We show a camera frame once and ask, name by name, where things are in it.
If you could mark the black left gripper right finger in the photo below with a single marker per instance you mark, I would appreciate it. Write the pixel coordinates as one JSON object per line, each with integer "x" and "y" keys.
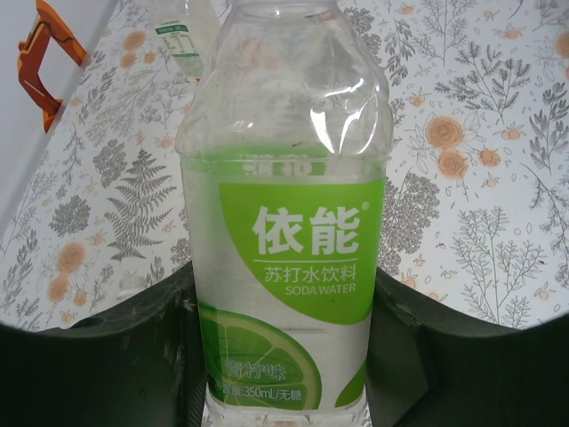
{"x": 480, "y": 378}

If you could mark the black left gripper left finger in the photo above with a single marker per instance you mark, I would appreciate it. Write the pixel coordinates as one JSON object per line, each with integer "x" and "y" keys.
{"x": 89, "y": 378}

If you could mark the small white bottle cap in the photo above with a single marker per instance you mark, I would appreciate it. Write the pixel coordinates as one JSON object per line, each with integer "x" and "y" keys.
{"x": 129, "y": 293}

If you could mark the clear bottle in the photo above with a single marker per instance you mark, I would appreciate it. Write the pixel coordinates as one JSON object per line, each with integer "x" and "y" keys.
{"x": 175, "y": 49}
{"x": 284, "y": 222}

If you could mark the floral patterned table cover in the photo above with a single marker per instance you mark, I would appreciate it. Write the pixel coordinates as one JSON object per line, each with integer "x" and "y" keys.
{"x": 467, "y": 178}

